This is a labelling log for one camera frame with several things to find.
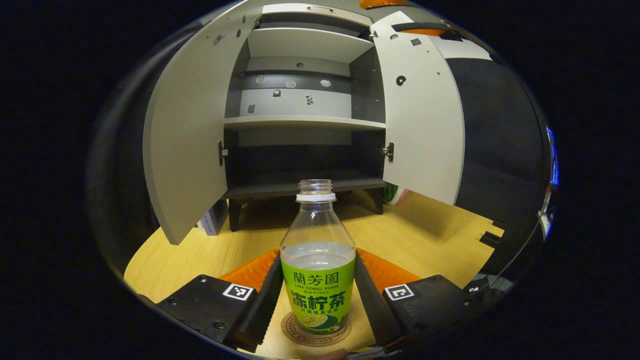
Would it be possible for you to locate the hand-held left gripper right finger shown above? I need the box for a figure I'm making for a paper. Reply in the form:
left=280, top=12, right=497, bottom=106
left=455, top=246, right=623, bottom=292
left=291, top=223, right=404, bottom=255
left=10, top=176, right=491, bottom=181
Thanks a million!
left=354, top=247, right=483, bottom=351

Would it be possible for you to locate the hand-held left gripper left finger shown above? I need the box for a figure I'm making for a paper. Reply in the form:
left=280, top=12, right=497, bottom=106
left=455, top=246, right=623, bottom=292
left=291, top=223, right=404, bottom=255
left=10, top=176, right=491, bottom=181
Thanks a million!
left=137, top=248, right=285, bottom=353

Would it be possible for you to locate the round brown coaster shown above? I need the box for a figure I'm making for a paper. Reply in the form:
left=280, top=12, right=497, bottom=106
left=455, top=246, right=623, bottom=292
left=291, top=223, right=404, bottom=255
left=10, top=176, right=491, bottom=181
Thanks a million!
left=281, top=311, right=352, bottom=348

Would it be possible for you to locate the green label bottle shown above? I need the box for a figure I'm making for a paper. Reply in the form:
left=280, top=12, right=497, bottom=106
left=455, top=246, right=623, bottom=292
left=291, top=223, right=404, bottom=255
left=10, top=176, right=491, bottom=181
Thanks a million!
left=279, top=179, right=357, bottom=337

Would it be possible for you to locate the white door with camera sticker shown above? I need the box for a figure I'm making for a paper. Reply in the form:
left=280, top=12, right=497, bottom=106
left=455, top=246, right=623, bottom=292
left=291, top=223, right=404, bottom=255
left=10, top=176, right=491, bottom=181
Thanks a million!
left=142, top=0, right=261, bottom=246

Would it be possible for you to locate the white door with headphones sticker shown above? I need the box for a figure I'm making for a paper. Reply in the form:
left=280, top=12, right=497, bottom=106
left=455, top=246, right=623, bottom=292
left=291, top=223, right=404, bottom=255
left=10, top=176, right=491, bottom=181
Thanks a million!
left=370, top=11, right=466, bottom=207

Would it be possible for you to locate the blue white box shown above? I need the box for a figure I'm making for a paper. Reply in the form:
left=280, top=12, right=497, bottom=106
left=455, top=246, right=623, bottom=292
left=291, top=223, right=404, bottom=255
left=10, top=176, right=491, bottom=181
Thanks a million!
left=196, top=199, right=230, bottom=236

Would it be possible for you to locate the watermelon slice toy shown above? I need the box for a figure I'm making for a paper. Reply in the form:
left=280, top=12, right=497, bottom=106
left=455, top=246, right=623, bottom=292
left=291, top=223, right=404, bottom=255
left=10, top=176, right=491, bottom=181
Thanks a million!
left=382, top=184, right=412, bottom=206

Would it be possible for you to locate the black backdrop cloth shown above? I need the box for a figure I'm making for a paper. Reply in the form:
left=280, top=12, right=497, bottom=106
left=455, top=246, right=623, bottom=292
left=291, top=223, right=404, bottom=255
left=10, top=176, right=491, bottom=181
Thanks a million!
left=87, top=0, right=551, bottom=291

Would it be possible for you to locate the white drawer front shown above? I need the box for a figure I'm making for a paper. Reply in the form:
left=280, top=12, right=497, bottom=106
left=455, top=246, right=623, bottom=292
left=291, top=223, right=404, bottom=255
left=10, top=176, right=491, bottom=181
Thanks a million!
left=261, top=3, right=373, bottom=27

